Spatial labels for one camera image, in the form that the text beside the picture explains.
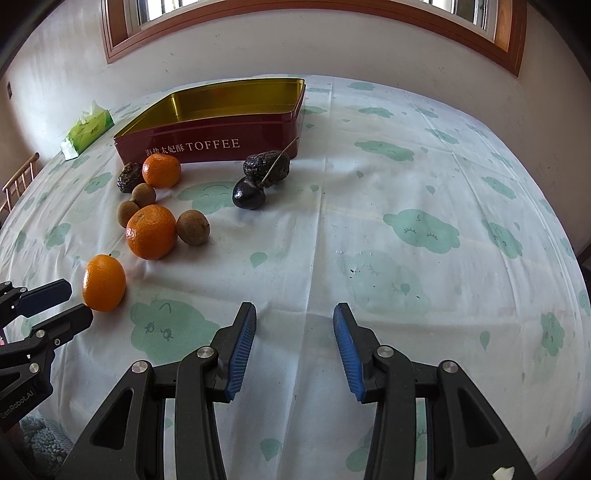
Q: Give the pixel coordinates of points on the white cloud print tablecloth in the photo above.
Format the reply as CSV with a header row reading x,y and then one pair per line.
x,y
392,230

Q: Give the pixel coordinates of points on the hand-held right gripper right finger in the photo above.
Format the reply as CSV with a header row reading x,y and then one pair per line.
x,y
347,355

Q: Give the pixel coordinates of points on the small wrinkled dark fruit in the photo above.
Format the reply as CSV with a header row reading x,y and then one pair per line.
x,y
128,179

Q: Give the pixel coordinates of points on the small brown round fruit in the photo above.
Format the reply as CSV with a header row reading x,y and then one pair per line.
x,y
143,194
193,227
125,213

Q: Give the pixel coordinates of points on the brown wooden window frame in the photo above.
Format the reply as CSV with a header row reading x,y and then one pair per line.
x,y
113,46

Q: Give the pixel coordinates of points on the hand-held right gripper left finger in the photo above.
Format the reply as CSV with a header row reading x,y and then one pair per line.
x,y
241,355

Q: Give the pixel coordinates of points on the wooden chair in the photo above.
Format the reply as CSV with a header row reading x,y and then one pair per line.
x,y
18,181

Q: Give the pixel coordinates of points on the green tissue pack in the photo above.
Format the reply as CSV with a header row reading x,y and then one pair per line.
x,y
87,128

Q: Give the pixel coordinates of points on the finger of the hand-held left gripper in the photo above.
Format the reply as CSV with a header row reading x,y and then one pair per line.
x,y
46,293
69,323

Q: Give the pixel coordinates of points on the large wrinkled dark fruit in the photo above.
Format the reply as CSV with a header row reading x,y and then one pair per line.
x,y
267,168

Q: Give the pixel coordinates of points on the teal shaggy rug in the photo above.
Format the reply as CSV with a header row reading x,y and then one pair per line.
x,y
44,436

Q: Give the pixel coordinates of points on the red and gold tin box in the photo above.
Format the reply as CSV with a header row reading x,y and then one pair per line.
x,y
207,143

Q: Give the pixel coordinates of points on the smooth dark purple fruit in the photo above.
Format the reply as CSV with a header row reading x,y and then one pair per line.
x,y
248,194

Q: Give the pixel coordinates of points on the orange mandarin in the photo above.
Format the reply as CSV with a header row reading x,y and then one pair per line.
x,y
151,232
104,283
161,170

